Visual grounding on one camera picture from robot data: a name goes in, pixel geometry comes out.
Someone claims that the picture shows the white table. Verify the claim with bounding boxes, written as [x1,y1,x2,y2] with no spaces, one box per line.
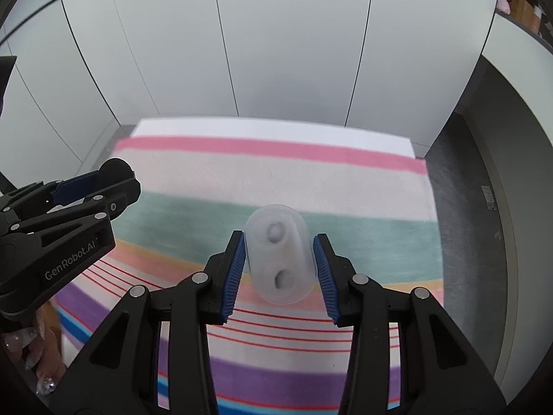
[130,116,415,158]

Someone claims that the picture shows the clear oval case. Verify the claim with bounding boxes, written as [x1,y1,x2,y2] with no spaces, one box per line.
[245,204,317,305]

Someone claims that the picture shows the striped colourful cloth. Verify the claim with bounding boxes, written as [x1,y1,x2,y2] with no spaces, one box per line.
[55,135,443,414]

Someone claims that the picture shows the shelf clutter items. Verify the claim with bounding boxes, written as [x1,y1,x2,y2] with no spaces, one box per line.
[495,0,553,44]

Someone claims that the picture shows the black makeup puff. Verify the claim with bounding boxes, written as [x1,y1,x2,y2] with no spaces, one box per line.
[96,157,135,188]

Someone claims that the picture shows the left hand with nails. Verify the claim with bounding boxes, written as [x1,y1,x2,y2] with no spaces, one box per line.
[1,303,67,398]

